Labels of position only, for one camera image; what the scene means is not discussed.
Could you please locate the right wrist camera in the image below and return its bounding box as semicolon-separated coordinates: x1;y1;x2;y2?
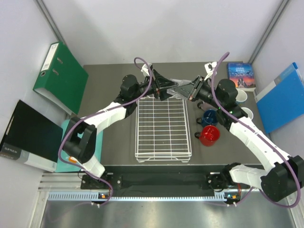
204;61;217;80

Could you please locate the clear glass cup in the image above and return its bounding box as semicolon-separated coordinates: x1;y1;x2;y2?
167;78;191;96

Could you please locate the slotted cable duct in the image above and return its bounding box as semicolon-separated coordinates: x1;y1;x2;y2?
47;191;239;202

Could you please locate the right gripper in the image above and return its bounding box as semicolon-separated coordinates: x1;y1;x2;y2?
174;76;223;110

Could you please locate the blue folder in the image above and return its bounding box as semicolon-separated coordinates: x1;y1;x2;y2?
255;62;304;133

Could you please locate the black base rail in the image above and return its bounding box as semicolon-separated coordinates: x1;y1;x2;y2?
80;165;240;192

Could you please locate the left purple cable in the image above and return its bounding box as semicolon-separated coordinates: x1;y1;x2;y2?
58;57;154;207

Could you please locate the white wire dish rack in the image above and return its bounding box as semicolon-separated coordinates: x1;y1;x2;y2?
135;95;192;163

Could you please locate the Jane Eyre book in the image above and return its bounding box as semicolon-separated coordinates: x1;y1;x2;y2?
227;62;256;92

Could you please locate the terracotta pink mug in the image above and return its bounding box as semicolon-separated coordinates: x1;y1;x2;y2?
241;107;254;120

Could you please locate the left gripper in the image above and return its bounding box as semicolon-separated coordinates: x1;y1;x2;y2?
132;69;179;101

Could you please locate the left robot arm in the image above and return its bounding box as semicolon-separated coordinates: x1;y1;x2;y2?
59;66;178;188

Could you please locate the lilac ceramic mug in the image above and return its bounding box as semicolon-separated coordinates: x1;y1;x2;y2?
197;101;210;111

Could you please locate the dark blue mug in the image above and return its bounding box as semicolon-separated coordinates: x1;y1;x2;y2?
196;109;218;127

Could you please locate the red ceramic mug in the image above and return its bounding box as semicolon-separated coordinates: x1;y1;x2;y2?
194;125;220;147

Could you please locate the green lever arch binder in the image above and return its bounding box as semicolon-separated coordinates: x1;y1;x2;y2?
33;42;88;115

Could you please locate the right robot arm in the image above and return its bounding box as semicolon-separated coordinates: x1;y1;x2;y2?
156;76;304;202

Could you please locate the black clip file folder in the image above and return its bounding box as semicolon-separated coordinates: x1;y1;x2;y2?
0;100;63;172

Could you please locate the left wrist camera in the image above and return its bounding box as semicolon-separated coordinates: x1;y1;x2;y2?
141;63;152;77

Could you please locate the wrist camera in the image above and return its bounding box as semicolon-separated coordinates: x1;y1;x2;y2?
141;63;152;77
204;61;217;80

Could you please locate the teal shirt folding board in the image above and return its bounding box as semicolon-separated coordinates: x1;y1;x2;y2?
55;118;105;173

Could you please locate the light blue floral mug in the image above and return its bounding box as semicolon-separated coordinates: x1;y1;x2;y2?
236;89;247;105

